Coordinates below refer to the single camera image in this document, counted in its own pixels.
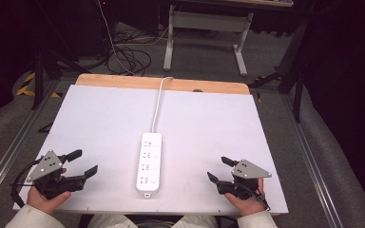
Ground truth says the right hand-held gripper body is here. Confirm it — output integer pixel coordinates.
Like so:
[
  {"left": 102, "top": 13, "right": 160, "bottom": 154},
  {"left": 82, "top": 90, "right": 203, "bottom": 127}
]
[{"left": 217, "top": 159, "right": 273, "bottom": 201}]

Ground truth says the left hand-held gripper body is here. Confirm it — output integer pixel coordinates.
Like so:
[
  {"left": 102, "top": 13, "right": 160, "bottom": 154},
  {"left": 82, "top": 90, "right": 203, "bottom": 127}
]
[{"left": 27, "top": 149, "right": 86, "bottom": 200}]

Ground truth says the person's right hand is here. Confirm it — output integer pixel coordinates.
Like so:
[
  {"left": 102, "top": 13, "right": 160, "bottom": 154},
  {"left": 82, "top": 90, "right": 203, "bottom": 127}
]
[{"left": 223, "top": 178, "right": 267, "bottom": 218}]

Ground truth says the person's left hand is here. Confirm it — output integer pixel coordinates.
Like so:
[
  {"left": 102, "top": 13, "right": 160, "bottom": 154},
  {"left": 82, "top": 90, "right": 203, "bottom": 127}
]
[{"left": 27, "top": 168, "right": 72, "bottom": 216}]

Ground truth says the white board table cover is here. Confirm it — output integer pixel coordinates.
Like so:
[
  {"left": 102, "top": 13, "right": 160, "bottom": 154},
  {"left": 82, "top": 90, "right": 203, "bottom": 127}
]
[{"left": 12, "top": 84, "right": 290, "bottom": 217}]

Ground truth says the person's right leg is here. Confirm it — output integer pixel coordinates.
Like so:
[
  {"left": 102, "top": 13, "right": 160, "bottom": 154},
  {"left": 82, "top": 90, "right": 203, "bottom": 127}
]
[{"left": 170, "top": 215, "right": 221, "bottom": 228}]

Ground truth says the person's leg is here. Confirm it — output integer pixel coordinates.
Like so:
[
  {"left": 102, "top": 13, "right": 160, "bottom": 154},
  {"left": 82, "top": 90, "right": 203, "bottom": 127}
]
[
  {"left": 170, "top": 215, "right": 221, "bottom": 228},
  {"left": 86, "top": 214, "right": 139, "bottom": 228}
]

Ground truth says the person's left leg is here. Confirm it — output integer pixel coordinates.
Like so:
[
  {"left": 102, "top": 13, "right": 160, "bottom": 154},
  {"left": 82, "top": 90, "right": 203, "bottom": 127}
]
[{"left": 86, "top": 214, "right": 139, "bottom": 228}]

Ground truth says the white power strip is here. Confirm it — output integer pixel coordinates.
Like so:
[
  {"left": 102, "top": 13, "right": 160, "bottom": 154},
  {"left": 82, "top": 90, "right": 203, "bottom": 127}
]
[{"left": 135, "top": 132, "right": 163, "bottom": 200}]

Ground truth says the black tripod stand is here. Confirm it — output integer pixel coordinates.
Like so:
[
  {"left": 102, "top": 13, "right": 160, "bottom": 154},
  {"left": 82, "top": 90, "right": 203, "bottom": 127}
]
[{"left": 30, "top": 44, "right": 91, "bottom": 111}]

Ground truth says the yellow black floor tape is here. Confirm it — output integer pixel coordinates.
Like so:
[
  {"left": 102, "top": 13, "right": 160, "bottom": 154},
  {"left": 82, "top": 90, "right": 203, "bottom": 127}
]
[{"left": 14, "top": 71, "right": 63, "bottom": 99}]

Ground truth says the black metal stand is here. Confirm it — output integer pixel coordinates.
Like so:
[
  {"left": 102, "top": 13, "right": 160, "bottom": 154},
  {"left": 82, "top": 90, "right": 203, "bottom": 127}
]
[{"left": 247, "top": 15, "right": 312, "bottom": 124}]

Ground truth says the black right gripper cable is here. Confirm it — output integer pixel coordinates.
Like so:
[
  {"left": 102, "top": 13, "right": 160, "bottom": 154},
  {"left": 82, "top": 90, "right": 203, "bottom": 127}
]
[{"left": 242, "top": 182, "right": 272, "bottom": 212}]

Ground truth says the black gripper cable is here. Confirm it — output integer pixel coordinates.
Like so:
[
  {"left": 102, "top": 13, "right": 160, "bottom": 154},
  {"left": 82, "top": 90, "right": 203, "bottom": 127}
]
[
  {"left": 242, "top": 182, "right": 272, "bottom": 212},
  {"left": 10, "top": 157, "right": 46, "bottom": 209}
]

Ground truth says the aluminium floor rail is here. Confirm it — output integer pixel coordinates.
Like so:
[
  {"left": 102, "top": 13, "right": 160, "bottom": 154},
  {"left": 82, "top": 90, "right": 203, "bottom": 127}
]
[
  {"left": 279, "top": 94, "right": 341, "bottom": 228},
  {"left": 0, "top": 79, "right": 61, "bottom": 208}
]

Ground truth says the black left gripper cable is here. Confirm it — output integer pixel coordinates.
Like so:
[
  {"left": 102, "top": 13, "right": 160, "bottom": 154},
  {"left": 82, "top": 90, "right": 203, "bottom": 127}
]
[{"left": 10, "top": 157, "right": 46, "bottom": 209}]

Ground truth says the white power strip cable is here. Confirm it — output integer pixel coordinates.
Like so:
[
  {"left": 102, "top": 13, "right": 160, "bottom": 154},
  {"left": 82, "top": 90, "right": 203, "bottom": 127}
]
[{"left": 150, "top": 76, "right": 175, "bottom": 134}]

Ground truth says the black floor cable bundle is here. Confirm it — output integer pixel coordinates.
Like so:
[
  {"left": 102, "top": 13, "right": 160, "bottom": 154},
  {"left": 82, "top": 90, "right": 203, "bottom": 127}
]
[{"left": 106, "top": 28, "right": 154, "bottom": 77}]

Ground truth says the thin white floor cable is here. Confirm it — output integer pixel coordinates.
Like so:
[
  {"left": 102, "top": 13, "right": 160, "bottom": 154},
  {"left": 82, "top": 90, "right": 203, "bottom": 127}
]
[{"left": 96, "top": 0, "right": 137, "bottom": 76}]

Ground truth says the white metal desk frame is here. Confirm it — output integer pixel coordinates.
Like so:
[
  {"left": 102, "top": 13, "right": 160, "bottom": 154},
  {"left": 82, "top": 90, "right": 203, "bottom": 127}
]
[{"left": 163, "top": 3, "right": 255, "bottom": 77}]

